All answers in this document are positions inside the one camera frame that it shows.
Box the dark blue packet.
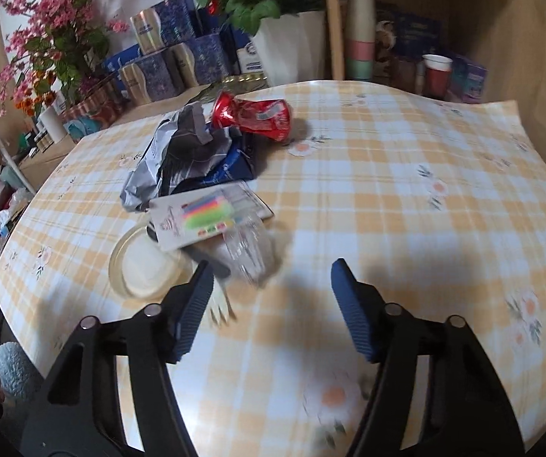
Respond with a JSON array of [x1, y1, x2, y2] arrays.
[[197, 131, 257, 189]]

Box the stack of pastel paper cups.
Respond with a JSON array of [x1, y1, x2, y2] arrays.
[[345, 0, 378, 81]]

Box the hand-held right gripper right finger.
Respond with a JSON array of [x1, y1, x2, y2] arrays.
[[332, 258, 525, 457]]

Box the card with coloured strips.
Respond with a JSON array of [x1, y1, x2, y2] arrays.
[[149, 182, 274, 251]]

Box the grey-blue fuzzy cloth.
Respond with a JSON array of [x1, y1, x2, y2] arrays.
[[0, 342, 45, 398]]

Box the brown cup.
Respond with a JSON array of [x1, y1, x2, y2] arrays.
[[394, 54, 421, 93]]

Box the orange artificial flowers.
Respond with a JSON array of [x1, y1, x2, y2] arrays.
[[16, 97, 57, 117]]

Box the pink blossom flower arrangement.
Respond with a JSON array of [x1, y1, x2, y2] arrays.
[[0, 0, 131, 117]]

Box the blue illustrated box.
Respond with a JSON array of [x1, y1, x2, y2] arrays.
[[375, 5, 445, 65]]

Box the flat blue box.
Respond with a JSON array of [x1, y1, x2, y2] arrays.
[[102, 45, 143, 74]]

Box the red paper cup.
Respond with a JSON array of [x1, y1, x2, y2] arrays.
[[422, 54, 453, 101]]

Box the wooden sideboard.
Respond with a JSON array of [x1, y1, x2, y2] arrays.
[[16, 81, 216, 179]]

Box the grey foil bag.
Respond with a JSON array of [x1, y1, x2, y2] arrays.
[[119, 104, 232, 213]]

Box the crushed red can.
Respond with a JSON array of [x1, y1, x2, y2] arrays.
[[211, 90, 293, 142]]

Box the small purple box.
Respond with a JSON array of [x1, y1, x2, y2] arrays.
[[449, 54, 489, 104]]

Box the clear plastic cup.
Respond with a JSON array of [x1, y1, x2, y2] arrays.
[[192, 219, 278, 286]]

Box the wooden shelf unit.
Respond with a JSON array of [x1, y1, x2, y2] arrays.
[[320, 0, 546, 120]]

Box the round clear plastic lid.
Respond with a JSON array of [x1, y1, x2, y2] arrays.
[[109, 224, 193, 298]]

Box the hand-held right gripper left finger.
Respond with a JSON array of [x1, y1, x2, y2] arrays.
[[21, 261, 214, 457]]

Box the gold leaf tray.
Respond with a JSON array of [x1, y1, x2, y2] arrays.
[[197, 74, 269, 98]]

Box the clear plastic fork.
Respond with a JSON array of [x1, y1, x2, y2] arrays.
[[209, 286, 236, 322]]

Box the row of small bottles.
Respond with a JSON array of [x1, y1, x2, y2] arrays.
[[30, 124, 52, 150]]

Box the white blue emblem box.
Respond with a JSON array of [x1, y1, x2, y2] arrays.
[[232, 29, 269, 77]]

